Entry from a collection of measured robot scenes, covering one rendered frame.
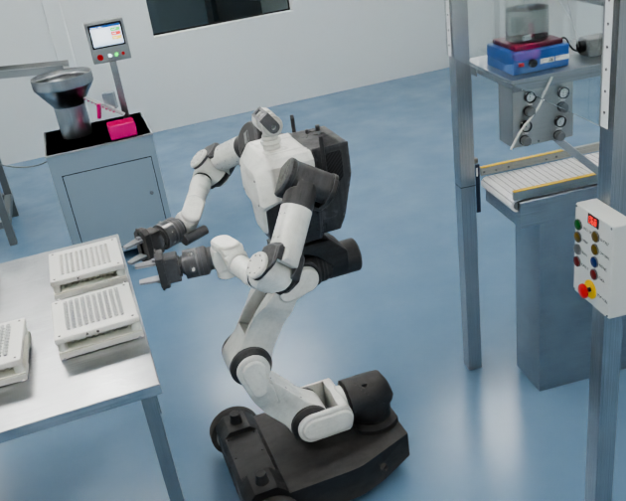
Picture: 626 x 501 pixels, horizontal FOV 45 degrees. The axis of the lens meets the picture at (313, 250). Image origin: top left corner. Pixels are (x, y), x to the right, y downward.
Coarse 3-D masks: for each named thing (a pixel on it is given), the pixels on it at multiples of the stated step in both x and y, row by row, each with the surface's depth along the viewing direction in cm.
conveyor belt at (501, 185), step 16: (560, 160) 292; (576, 160) 290; (592, 160) 288; (496, 176) 286; (512, 176) 284; (528, 176) 282; (544, 176) 280; (560, 176) 278; (496, 192) 277; (512, 192) 271; (512, 208) 267
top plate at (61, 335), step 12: (108, 288) 239; (120, 288) 238; (60, 300) 237; (84, 300) 234; (96, 300) 233; (108, 300) 232; (132, 300) 230; (60, 312) 229; (132, 312) 224; (60, 324) 223; (96, 324) 220; (108, 324) 219; (120, 324) 220; (60, 336) 217; (72, 336) 216; (84, 336) 218
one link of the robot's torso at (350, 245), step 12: (324, 240) 240; (336, 240) 249; (348, 240) 250; (312, 252) 239; (324, 252) 241; (336, 252) 242; (348, 252) 246; (360, 252) 247; (324, 264) 243; (336, 264) 244; (348, 264) 246; (360, 264) 248; (336, 276) 249
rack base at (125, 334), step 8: (128, 328) 225; (96, 336) 223; (104, 336) 222; (112, 336) 222; (120, 336) 222; (128, 336) 223; (136, 336) 223; (72, 344) 221; (80, 344) 220; (88, 344) 220; (96, 344) 220; (104, 344) 221; (112, 344) 222; (64, 352) 218; (72, 352) 218; (80, 352) 219
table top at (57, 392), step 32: (32, 256) 287; (0, 288) 266; (32, 288) 263; (0, 320) 245; (32, 320) 242; (32, 352) 225; (96, 352) 220; (128, 352) 218; (32, 384) 210; (64, 384) 207; (96, 384) 205; (128, 384) 203; (0, 416) 198; (32, 416) 196; (64, 416) 196
